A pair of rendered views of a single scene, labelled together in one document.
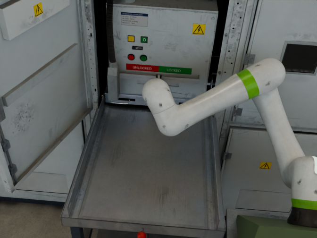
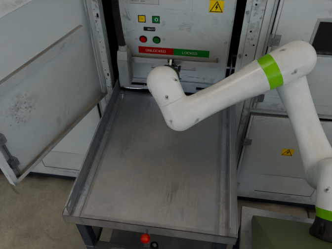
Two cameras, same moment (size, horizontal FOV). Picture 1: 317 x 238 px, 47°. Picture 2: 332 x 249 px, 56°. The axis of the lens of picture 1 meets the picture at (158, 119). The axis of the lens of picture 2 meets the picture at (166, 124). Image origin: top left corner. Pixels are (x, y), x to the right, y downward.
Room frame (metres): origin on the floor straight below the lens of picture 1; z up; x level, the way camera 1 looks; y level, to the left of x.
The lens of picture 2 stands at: (0.32, -0.10, 1.87)
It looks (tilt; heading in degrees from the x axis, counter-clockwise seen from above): 46 degrees down; 7
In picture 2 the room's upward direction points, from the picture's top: 1 degrees counter-clockwise
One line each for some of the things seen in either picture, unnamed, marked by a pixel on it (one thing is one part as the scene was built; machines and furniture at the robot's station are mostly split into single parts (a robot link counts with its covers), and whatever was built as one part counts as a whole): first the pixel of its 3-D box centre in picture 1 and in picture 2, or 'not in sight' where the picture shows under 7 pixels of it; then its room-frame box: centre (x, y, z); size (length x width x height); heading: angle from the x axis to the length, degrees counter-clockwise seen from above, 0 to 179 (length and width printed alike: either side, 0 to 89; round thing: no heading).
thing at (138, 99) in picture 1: (157, 98); (173, 83); (1.54, 0.01, 0.89); 0.54 x 0.05 x 0.06; 88
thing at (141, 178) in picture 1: (150, 163); (161, 154); (1.15, 0.03, 0.82); 0.68 x 0.62 x 0.06; 178
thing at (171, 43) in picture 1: (159, 57); (173, 39); (1.53, 0.01, 1.15); 0.48 x 0.01 x 0.48; 88
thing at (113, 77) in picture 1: (113, 81); (125, 65); (1.47, 0.22, 1.04); 0.08 x 0.05 x 0.17; 178
